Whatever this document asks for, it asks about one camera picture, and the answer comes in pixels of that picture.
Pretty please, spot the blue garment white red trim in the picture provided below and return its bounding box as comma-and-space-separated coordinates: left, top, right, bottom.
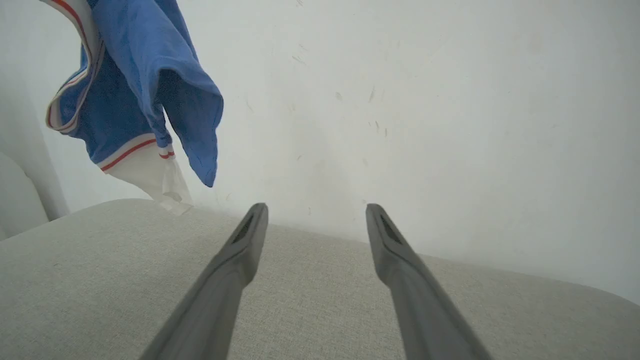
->
39, 0, 224, 217

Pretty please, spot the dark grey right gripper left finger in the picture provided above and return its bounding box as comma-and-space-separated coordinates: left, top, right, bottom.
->
139, 202, 269, 360

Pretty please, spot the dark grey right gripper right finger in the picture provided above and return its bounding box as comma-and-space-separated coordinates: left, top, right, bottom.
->
366, 203, 493, 360

